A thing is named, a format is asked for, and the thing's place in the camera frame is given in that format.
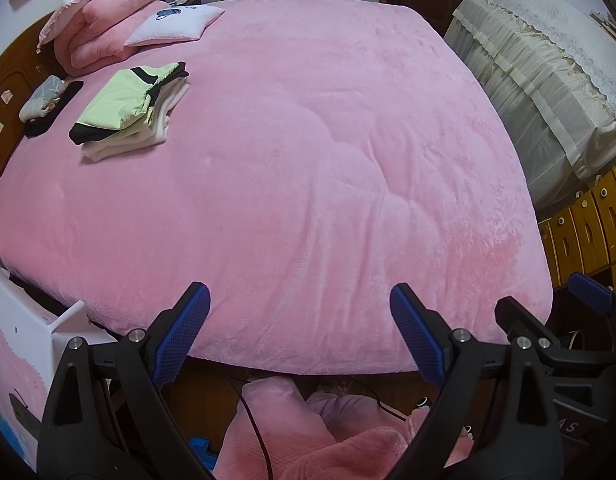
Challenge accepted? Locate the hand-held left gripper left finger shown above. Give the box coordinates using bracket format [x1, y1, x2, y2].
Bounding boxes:
[35, 281, 211, 480]

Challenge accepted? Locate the pink bed blanket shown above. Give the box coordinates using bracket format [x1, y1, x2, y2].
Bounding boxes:
[0, 0, 554, 376]

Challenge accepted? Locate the cream lace-covered furniture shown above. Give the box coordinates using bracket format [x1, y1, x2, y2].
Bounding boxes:
[443, 0, 616, 211]

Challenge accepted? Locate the wooden drawer cabinet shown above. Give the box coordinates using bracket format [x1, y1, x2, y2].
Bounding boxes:
[538, 165, 616, 281]

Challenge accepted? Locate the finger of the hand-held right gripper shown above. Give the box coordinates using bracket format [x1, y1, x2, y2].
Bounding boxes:
[494, 297, 616, 376]
[568, 272, 616, 321]

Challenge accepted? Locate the folded pink quilt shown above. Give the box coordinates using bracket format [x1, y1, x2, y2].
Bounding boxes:
[38, 0, 171, 77]

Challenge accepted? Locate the person's pink fleece clothing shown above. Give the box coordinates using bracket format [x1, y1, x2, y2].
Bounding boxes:
[215, 377, 469, 480]

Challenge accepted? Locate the wooden headboard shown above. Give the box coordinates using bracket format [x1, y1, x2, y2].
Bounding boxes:
[0, 25, 58, 201]

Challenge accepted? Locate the grey patterned cloth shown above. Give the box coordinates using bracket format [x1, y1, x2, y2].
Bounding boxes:
[20, 76, 63, 122]

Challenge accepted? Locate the cream folded garment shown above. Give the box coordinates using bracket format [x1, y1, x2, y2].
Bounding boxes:
[82, 82, 190, 163]

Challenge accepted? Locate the black and green garment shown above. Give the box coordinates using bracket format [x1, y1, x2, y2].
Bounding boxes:
[69, 62, 190, 146]

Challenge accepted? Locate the black cloth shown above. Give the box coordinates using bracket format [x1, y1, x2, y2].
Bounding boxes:
[25, 80, 83, 138]

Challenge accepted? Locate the black cable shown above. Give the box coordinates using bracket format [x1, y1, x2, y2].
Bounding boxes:
[228, 377, 271, 480]

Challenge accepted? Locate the white printed pillow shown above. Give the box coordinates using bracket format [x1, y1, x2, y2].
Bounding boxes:
[124, 6, 225, 47]

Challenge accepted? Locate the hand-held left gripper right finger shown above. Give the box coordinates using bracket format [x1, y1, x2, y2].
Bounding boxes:
[389, 282, 559, 480]

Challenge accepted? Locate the white plastic drawer unit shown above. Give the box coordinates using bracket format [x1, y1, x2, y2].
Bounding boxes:
[0, 255, 118, 471]

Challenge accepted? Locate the blue plastic object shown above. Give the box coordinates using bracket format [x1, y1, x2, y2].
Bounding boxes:
[189, 437, 219, 468]

